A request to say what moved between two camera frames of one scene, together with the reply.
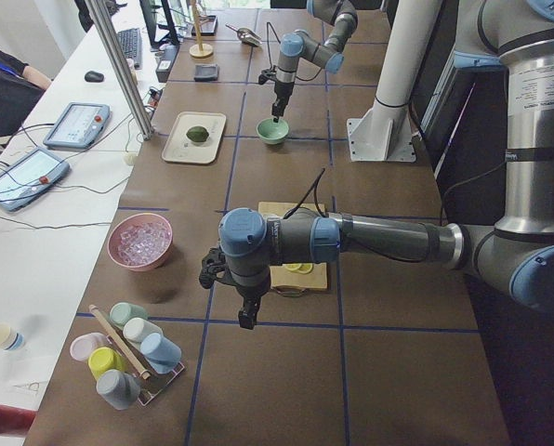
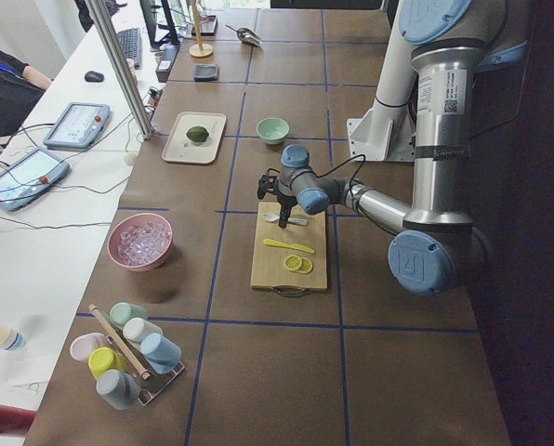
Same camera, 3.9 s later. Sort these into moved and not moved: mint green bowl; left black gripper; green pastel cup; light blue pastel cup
Moved: left black gripper
Not moved: light blue pastel cup; mint green bowl; green pastel cup
